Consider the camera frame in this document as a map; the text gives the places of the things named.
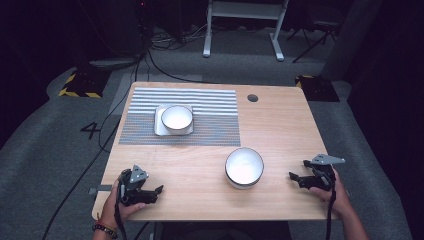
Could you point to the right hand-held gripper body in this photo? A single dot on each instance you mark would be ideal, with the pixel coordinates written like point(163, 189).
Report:
point(325, 176)

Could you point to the person's left hand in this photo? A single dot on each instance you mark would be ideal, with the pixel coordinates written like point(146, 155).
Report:
point(110, 210)

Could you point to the grey pillar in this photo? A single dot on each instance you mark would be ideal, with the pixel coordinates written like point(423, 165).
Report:
point(350, 43)

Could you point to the white bowl with dark rim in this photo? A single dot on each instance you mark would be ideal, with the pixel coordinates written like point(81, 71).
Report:
point(244, 166)
point(176, 117)

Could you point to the black tripod stand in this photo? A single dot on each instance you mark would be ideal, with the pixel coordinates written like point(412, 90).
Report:
point(315, 41)

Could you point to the dark table grommet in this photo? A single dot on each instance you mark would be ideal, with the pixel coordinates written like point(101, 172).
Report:
point(252, 98)

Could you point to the grey striped placemat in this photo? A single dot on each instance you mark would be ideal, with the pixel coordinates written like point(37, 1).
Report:
point(213, 126)

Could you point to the grey tape piece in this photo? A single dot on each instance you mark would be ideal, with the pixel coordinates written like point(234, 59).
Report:
point(100, 189)

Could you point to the white desk frame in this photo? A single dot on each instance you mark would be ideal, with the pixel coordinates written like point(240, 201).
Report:
point(245, 10)

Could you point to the white square plate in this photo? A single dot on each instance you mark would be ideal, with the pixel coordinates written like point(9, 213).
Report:
point(158, 130)

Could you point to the black yellow hazard base plate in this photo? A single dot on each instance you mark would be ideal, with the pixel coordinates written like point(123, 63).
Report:
point(318, 89)
point(83, 83)

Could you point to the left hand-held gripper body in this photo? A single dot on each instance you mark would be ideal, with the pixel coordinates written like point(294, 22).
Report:
point(131, 186)

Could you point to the person's right hand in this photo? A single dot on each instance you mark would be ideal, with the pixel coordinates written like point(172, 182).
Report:
point(338, 198)

